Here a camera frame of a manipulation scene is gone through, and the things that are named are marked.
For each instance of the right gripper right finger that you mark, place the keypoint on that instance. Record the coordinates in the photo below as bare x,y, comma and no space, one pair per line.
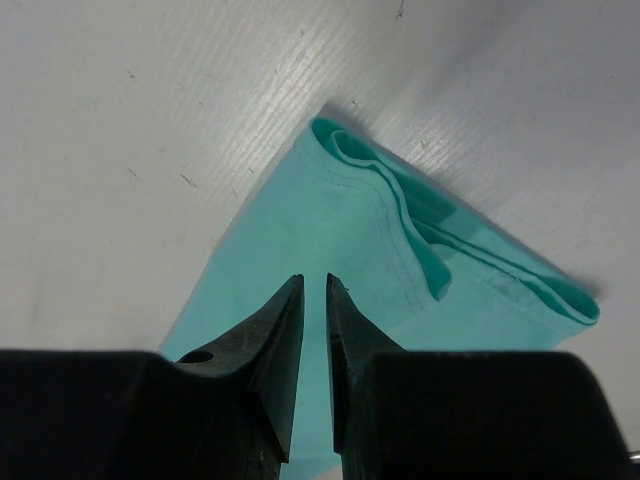
400,414

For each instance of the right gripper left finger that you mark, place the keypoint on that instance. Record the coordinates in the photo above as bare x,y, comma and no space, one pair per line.
222,411

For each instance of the teal t-shirt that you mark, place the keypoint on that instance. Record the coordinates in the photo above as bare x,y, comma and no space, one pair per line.
431,273

